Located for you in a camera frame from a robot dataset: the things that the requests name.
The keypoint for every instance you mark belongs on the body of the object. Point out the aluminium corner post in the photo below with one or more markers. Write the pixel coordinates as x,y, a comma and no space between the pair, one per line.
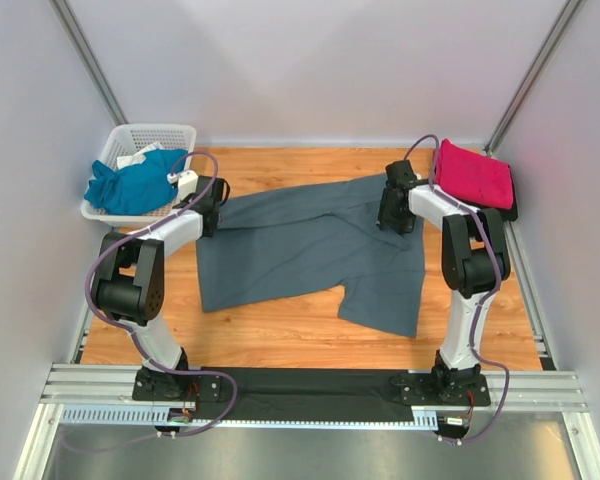
563,21
81,45

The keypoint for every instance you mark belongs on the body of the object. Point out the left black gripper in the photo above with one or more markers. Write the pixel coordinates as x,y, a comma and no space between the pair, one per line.
187,200

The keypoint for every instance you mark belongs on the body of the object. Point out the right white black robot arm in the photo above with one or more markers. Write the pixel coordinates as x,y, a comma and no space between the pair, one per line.
474,263

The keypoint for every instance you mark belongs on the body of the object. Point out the white t-shirt in basket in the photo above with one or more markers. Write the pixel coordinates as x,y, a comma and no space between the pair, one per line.
138,157

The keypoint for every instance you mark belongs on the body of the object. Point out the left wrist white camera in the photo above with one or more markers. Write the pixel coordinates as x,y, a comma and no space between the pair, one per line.
185,182

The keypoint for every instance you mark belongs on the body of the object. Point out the black base cloth strip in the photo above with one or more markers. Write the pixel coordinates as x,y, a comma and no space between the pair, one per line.
320,395

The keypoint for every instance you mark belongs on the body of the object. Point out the white slotted cable duct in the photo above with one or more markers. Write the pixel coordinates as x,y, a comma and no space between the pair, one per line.
163,417

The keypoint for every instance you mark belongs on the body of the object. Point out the left aluminium corner post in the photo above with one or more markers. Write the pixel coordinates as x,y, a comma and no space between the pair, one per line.
81,45

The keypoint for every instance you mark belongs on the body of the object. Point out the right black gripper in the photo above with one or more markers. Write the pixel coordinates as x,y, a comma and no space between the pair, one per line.
385,219

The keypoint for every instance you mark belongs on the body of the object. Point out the folded black t-shirt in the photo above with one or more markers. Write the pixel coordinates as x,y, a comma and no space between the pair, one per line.
510,212

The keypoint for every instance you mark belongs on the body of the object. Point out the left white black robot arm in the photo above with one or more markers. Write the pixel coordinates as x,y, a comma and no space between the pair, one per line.
127,283

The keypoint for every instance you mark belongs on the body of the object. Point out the white plastic laundry basket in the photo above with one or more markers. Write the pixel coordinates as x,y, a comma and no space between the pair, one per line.
126,140

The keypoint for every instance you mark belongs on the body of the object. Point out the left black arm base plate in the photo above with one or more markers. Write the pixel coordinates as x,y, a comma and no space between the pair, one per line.
205,390

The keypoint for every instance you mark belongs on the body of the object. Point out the teal blue t-shirt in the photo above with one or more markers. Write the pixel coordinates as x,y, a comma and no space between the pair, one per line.
136,189

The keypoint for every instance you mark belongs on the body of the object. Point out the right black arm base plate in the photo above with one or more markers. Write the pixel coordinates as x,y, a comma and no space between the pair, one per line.
420,389

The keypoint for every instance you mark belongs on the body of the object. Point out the grey-blue t-shirt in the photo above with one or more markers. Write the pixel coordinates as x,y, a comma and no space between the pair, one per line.
299,240

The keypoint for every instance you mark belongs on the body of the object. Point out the aluminium front rail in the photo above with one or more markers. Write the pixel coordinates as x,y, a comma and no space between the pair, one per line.
529,391

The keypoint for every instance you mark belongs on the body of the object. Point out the right aluminium corner post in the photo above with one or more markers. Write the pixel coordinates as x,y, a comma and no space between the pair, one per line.
563,21

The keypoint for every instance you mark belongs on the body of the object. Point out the folded magenta t-shirt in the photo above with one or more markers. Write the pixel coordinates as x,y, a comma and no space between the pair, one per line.
474,178

